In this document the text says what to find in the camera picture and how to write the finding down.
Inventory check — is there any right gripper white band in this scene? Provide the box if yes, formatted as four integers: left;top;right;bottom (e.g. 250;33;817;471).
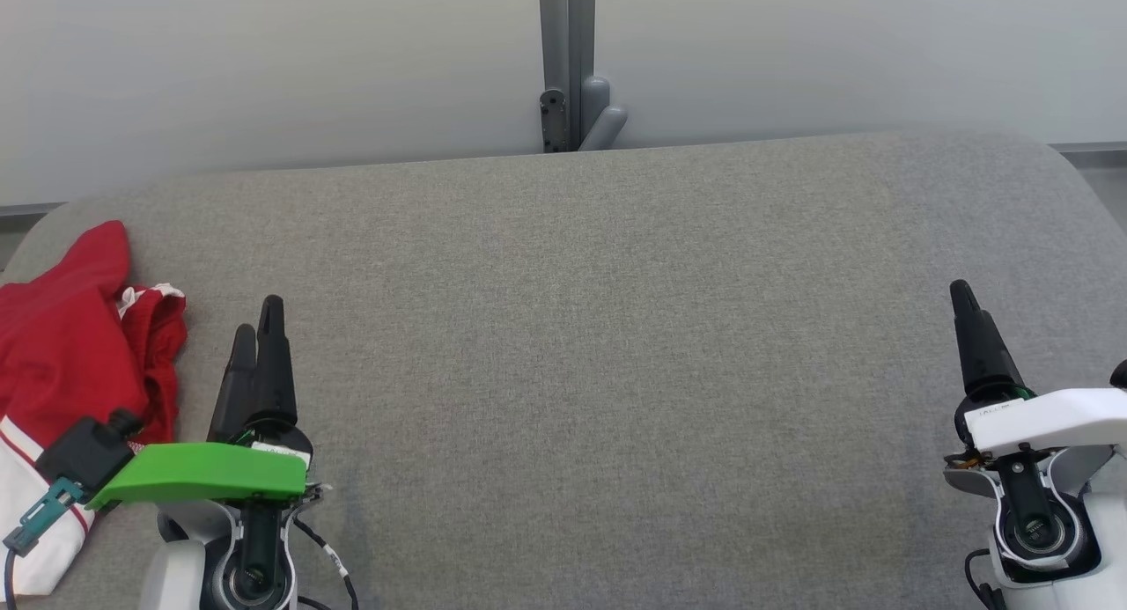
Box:
949;280;1127;458

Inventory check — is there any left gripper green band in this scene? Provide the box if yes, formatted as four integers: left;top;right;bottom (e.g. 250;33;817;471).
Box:
85;295;314;510

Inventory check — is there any red basketball jersey white trim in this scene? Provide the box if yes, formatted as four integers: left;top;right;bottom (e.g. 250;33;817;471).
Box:
0;220;151;598

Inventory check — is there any grey rounded tube fitting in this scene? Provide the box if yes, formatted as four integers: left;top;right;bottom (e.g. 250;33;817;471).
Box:
577;75;629;152

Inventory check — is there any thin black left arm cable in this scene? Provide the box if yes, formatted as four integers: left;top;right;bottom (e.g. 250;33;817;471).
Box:
291;515;359;610

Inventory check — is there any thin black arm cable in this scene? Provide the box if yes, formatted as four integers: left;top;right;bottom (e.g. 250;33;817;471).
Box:
963;548;1006;610
291;515;359;610

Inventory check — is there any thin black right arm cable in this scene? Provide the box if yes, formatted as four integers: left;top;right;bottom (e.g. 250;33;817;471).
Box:
963;548;1006;610

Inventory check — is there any teal left camera cable connector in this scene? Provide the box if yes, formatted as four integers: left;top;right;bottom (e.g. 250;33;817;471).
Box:
3;478;86;555

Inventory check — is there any dark grey post bracket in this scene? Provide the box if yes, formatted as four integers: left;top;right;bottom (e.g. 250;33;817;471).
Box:
540;88;570;154

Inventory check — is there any grey metal upright post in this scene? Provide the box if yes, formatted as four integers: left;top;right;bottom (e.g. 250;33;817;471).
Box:
538;0;598;153

